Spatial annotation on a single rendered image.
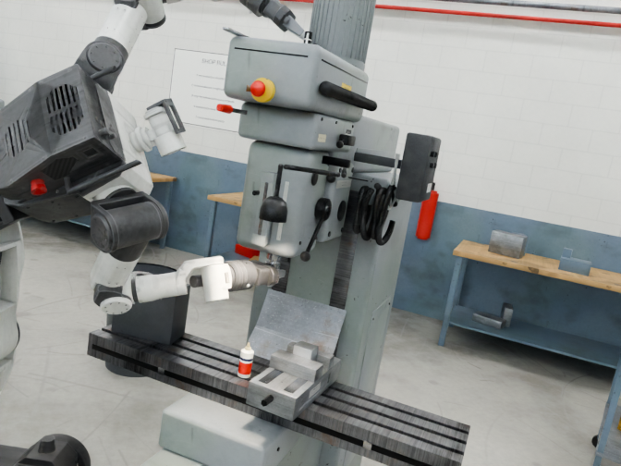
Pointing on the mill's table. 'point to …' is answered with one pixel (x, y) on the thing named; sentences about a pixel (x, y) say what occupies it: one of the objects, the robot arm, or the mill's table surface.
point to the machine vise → (291, 387)
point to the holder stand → (154, 318)
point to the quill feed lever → (318, 223)
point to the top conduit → (347, 96)
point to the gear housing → (293, 127)
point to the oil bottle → (246, 361)
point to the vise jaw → (296, 365)
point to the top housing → (293, 75)
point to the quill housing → (289, 236)
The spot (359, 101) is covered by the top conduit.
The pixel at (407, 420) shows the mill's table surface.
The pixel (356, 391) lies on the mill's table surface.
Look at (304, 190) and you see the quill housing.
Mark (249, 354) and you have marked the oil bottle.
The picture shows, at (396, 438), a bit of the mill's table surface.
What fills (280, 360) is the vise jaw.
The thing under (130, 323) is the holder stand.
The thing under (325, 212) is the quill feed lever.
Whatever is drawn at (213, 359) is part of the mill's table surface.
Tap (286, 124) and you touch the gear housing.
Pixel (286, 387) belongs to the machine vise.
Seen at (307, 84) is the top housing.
